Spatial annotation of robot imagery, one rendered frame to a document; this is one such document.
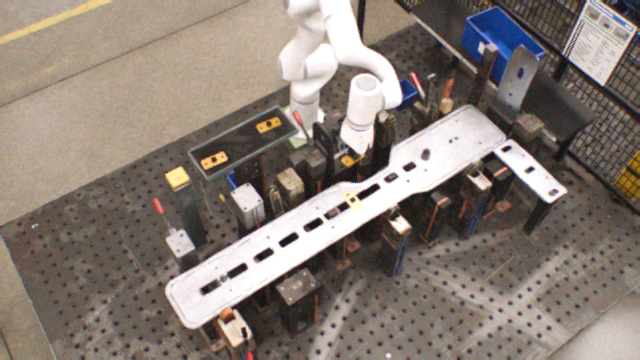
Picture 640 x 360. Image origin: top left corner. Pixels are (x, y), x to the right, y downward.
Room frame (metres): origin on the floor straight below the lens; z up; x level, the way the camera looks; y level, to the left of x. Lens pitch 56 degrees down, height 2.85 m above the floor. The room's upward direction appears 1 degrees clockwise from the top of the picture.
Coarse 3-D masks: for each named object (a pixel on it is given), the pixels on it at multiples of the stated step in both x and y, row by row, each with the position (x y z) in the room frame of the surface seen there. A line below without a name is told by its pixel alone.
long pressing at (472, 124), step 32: (448, 128) 1.49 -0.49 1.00; (480, 128) 1.49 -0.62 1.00; (416, 160) 1.33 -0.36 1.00; (448, 160) 1.33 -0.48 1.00; (352, 192) 1.18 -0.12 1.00; (384, 192) 1.18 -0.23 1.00; (416, 192) 1.19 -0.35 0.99; (288, 224) 1.04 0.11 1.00; (352, 224) 1.05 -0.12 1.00; (224, 256) 0.91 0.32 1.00; (288, 256) 0.92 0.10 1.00; (192, 288) 0.80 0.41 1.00; (224, 288) 0.80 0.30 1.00; (256, 288) 0.80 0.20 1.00; (192, 320) 0.69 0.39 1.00
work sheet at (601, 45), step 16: (592, 0) 1.73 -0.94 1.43; (576, 16) 1.75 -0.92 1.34; (592, 16) 1.71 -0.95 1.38; (608, 16) 1.67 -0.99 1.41; (624, 16) 1.63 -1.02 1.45; (576, 32) 1.73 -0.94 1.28; (592, 32) 1.69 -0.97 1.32; (608, 32) 1.65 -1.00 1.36; (624, 32) 1.61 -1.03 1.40; (576, 48) 1.71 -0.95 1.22; (592, 48) 1.67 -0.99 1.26; (608, 48) 1.62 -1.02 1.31; (624, 48) 1.58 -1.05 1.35; (576, 64) 1.69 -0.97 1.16; (592, 64) 1.64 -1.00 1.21; (608, 64) 1.60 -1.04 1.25; (608, 80) 1.58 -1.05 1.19
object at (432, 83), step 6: (426, 78) 1.55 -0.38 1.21; (432, 78) 1.55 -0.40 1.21; (426, 84) 1.54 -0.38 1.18; (432, 84) 1.55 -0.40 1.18; (438, 84) 1.52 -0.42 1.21; (426, 90) 1.54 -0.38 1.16; (432, 90) 1.55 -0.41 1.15; (426, 96) 1.53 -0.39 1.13; (432, 96) 1.54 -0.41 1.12; (426, 102) 1.53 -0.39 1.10; (432, 102) 1.54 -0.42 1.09; (426, 108) 1.52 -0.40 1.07; (432, 108) 1.53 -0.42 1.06
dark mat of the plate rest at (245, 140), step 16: (272, 112) 1.41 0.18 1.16; (240, 128) 1.33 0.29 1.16; (256, 128) 1.34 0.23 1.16; (272, 128) 1.34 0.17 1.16; (288, 128) 1.34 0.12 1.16; (208, 144) 1.26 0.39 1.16; (224, 144) 1.26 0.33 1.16; (240, 144) 1.26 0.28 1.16; (256, 144) 1.27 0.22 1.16; (208, 176) 1.13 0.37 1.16
